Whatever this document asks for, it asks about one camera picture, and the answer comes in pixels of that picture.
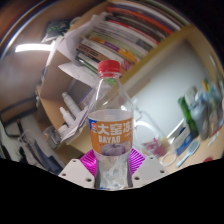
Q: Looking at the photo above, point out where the blue hanging garment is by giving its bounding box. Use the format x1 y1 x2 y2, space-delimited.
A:
18 129 66 174

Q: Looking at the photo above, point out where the grey tumbler bottle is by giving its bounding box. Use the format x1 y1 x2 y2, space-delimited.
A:
189 96 211 141

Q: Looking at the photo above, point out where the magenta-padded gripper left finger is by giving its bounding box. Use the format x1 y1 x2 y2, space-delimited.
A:
57 148 99 190

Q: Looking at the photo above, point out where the ceiling light tube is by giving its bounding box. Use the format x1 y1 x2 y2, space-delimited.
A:
14 42 54 54

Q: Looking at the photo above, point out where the blue and white box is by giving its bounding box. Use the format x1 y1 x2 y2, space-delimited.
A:
173 124 196 156

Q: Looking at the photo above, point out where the light blue hair brush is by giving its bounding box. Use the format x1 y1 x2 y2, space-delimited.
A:
175 139 202 168

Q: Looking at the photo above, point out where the magenta carton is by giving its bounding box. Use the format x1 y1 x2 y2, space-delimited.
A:
141 138 168 158

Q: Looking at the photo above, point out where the white tape roll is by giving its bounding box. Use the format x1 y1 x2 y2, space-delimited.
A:
159 149 178 168

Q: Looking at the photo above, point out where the clear drink bottle red cap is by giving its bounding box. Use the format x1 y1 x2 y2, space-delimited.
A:
87 59 135 192

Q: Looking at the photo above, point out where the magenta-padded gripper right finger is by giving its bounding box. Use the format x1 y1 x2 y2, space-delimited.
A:
126 147 170 190

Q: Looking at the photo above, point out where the flat round red coaster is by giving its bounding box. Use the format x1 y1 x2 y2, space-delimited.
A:
202 156 215 164

